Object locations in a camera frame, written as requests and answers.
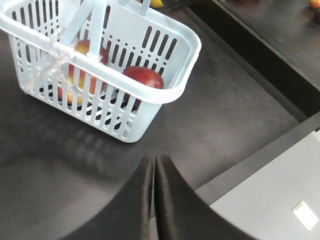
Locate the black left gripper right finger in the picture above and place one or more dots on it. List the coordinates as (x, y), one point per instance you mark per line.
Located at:
(181, 214)

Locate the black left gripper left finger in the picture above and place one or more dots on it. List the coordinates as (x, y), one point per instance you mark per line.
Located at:
(127, 215)

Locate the red yellow apple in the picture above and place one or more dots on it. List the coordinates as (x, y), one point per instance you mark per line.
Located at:
(81, 72)
(145, 76)

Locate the light blue plastic basket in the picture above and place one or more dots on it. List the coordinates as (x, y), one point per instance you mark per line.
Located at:
(109, 63)

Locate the metal floor outlet plate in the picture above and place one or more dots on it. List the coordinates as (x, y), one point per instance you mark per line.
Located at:
(305, 215)

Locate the yellow orange citrus fruit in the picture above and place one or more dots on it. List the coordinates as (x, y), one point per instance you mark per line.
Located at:
(156, 4)

